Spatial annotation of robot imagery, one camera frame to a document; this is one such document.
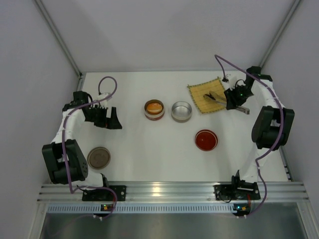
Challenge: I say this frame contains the metal tongs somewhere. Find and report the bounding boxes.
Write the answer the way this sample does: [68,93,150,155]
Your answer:
[208,91,250,115]

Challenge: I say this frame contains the black spiky food piece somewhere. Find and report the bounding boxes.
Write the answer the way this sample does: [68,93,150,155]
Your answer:
[204,94,215,101]

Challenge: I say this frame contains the red lunch box container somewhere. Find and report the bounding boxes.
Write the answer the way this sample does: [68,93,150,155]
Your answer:
[144,99,165,120]

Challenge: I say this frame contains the red lunch box lid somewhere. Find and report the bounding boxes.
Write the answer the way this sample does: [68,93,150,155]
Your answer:
[194,129,218,151]

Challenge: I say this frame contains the orange sesame bun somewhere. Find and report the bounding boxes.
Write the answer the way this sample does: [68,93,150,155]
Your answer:
[146,102,163,115]

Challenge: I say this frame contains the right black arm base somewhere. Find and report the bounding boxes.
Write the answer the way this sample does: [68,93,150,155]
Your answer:
[213,183,261,202]

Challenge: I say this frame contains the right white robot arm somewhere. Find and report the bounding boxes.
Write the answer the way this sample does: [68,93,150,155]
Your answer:
[224,66,295,183]

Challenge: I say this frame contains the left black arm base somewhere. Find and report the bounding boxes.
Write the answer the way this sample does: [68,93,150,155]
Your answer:
[82,185,127,202]

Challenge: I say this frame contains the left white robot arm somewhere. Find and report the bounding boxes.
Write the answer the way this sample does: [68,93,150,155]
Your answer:
[42,91,122,193]

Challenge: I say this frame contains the beige lunch box lid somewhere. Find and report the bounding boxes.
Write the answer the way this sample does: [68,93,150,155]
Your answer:
[87,147,111,170]

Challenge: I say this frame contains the beige lunch box container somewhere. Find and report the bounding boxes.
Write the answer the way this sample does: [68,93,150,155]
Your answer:
[171,101,192,122]

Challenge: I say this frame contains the yellow bamboo mat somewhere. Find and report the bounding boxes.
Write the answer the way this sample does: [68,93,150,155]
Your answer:
[187,77,226,114]

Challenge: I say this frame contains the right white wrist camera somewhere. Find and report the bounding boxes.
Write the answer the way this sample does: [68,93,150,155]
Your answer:
[221,74,238,90]

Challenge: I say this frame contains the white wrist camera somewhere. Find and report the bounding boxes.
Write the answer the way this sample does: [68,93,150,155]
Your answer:
[221,74,238,90]
[96,93,112,108]

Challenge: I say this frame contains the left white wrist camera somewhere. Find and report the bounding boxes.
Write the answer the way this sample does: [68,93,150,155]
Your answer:
[96,93,112,108]

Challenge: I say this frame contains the left aluminium frame post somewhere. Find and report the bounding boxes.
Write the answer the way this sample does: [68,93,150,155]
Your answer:
[33,0,83,79]

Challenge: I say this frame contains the aluminium frame post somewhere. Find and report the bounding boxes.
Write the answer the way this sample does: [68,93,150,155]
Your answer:
[258,0,303,69]
[33,0,83,79]

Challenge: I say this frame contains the aluminium front rail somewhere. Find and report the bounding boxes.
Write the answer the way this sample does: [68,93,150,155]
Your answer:
[37,181,310,203]

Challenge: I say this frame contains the grey slotted cable duct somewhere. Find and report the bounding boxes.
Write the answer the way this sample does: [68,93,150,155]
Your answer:
[47,203,248,214]

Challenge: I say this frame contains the right aluminium frame post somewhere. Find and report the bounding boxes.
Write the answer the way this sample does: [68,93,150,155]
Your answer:
[258,0,303,69]

